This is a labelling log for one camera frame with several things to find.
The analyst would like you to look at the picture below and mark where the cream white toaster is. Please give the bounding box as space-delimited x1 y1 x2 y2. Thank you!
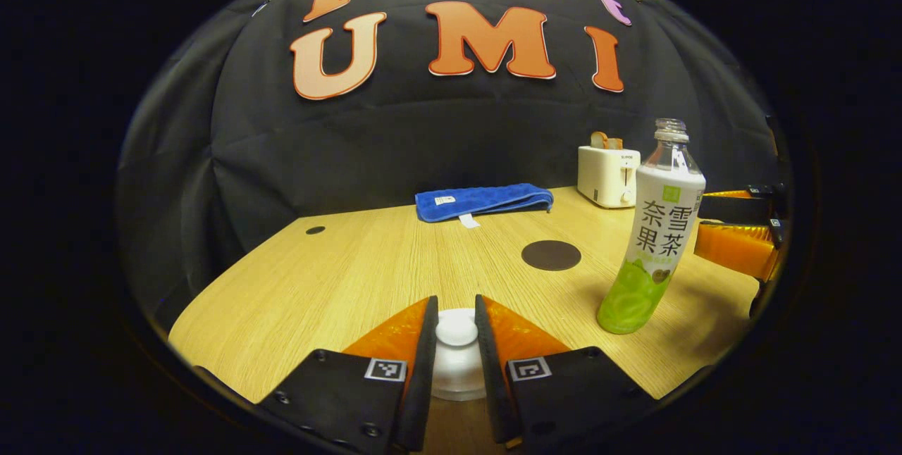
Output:
577 145 642 209

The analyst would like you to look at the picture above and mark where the black backdrop cloth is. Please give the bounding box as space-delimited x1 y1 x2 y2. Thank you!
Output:
116 0 783 329

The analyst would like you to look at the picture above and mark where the dark round coaster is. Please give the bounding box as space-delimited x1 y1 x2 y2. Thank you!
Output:
521 240 582 272

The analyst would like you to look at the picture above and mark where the blue folded towel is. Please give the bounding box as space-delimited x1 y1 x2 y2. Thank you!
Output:
414 183 555 229

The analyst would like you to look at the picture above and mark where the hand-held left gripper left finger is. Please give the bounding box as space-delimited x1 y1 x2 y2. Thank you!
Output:
255 295 439 454

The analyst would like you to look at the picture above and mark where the green white water bottle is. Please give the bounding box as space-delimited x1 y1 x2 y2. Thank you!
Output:
596 118 707 335

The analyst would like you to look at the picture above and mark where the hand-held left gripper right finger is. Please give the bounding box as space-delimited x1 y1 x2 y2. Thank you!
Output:
474 294 660 450

